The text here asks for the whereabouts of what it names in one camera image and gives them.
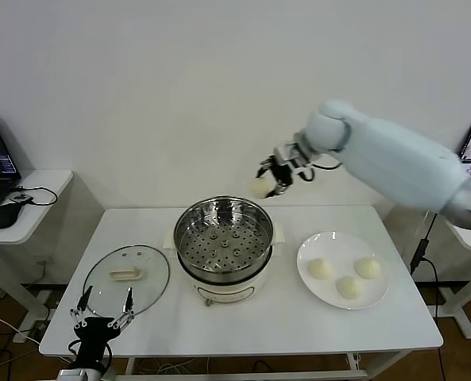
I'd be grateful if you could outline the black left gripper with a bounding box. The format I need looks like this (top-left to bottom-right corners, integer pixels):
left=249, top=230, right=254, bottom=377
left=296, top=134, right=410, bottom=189
left=69, top=286, right=137, bottom=364

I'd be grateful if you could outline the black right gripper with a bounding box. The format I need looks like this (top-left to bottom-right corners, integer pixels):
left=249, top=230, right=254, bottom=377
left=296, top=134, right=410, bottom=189
left=256, top=156, right=298, bottom=198

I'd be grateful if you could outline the glass lid with cream handle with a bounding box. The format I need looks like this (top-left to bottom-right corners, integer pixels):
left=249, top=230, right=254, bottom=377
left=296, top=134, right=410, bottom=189
left=83, top=244, right=171, bottom=321

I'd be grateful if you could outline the white steamed baozi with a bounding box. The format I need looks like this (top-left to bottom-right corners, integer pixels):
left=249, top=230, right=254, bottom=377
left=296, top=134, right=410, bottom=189
left=249, top=176, right=275, bottom=199
left=353, top=256, right=381, bottom=280
left=307, top=257, right=334, bottom=280
left=335, top=276, right=363, bottom=299

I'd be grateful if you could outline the perforated steel steamer basket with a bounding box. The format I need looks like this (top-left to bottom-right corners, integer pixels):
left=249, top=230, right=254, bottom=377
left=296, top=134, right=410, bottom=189
left=174, top=194, right=275, bottom=281

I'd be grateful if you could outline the white black right wrist module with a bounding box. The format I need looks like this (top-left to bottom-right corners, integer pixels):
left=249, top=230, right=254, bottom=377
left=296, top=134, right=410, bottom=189
left=294, top=163, right=316, bottom=183

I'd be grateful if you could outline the white floor power strip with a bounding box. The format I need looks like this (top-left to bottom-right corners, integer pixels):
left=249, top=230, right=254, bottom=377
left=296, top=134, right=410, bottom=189
left=12, top=321, right=44, bottom=344

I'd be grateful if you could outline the white round plate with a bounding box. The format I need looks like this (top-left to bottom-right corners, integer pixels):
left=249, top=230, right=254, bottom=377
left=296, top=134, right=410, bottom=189
left=296, top=231, right=390, bottom=310

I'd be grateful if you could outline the cream electric cooking pot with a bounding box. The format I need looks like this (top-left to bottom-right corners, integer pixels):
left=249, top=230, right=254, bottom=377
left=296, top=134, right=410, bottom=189
left=162, top=221, right=287, bottom=309

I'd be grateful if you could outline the black computer mouse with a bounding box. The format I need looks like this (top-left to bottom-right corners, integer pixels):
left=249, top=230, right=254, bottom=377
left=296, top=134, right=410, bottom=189
left=0, top=202, right=24, bottom=230

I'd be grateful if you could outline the small black patterned device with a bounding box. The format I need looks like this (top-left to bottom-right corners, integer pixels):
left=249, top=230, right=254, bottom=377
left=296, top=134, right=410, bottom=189
left=10, top=192, right=35, bottom=207

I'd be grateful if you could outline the white side desk with mouse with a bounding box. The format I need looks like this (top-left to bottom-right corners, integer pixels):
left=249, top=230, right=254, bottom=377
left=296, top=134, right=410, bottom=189
left=0, top=169, right=75, bottom=323

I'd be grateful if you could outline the white side desk with label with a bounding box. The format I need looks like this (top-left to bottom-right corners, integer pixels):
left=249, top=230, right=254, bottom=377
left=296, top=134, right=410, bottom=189
left=413, top=221, right=471, bottom=341

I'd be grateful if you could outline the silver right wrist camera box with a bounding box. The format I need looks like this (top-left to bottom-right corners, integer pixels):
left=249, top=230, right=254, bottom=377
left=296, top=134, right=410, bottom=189
left=273, top=142, right=302, bottom=168

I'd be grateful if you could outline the thin black desk cable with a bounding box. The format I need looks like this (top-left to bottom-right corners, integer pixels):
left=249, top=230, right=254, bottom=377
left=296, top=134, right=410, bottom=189
left=18, top=184, right=60, bottom=208

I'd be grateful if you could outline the white flat cable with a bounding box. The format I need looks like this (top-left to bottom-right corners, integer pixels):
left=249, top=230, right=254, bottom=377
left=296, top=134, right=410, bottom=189
left=415, top=212, right=430, bottom=239

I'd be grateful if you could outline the black cable with adapter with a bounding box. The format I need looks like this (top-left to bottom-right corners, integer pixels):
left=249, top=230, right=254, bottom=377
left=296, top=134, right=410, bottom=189
left=409, top=212, right=447, bottom=381

